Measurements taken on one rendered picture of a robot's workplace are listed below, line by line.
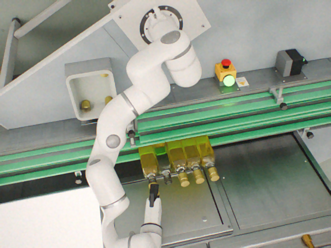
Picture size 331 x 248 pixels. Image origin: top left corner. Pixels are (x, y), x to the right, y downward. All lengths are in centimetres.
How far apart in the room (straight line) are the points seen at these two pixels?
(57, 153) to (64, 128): 12
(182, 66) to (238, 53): 58
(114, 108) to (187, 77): 23
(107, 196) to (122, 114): 24
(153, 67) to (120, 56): 47
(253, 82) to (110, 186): 80
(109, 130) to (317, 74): 99
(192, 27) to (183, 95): 30
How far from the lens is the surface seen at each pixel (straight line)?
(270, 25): 158
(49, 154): 154
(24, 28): 203
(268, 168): 169
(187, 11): 134
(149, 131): 151
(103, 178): 108
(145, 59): 101
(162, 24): 125
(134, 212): 150
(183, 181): 139
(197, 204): 150
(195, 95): 151
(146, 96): 105
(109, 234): 120
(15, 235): 157
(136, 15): 129
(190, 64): 106
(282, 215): 156
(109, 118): 103
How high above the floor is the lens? 197
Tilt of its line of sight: 45 degrees down
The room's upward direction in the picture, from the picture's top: 163 degrees clockwise
